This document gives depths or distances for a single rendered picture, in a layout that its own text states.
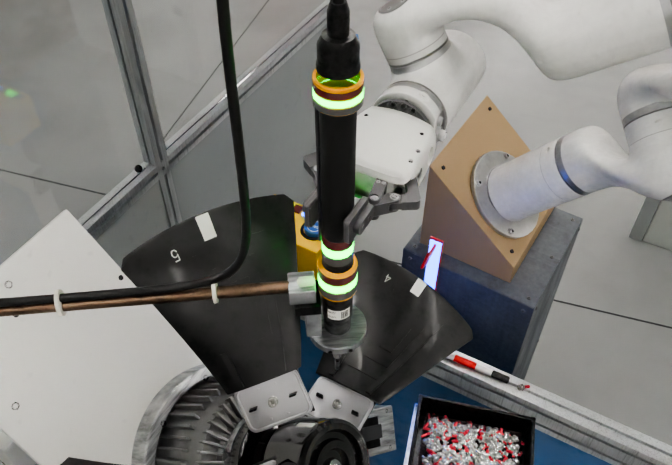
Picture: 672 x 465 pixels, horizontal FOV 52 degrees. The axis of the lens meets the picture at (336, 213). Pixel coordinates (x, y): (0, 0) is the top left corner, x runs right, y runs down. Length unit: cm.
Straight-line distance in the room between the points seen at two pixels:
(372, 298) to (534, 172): 45
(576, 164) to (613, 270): 159
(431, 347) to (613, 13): 55
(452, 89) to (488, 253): 69
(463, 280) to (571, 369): 112
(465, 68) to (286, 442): 51
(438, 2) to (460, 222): 72
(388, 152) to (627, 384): 195
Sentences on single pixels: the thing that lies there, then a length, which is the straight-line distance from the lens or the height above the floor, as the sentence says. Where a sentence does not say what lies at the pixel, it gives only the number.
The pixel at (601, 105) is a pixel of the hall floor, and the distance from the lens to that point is 367.
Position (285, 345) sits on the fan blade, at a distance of 90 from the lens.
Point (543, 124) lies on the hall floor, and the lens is 346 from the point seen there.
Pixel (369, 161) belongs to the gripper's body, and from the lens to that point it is 72.
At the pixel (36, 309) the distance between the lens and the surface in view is 82.
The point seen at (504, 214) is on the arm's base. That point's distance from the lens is 145.
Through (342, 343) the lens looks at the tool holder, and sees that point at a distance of 83.
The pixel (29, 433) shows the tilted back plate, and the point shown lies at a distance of 102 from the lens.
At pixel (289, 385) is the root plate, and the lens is 92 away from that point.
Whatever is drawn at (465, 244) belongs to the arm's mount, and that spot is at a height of 99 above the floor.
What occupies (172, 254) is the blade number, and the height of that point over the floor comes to 142.
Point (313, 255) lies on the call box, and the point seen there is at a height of 106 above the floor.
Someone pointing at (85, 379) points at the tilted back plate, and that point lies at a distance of 104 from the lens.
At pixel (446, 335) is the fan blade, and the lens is 110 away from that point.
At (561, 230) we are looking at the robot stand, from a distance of 163.
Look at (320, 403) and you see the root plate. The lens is 101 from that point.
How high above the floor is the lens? 206
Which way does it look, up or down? 46 degrees down
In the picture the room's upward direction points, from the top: straight up
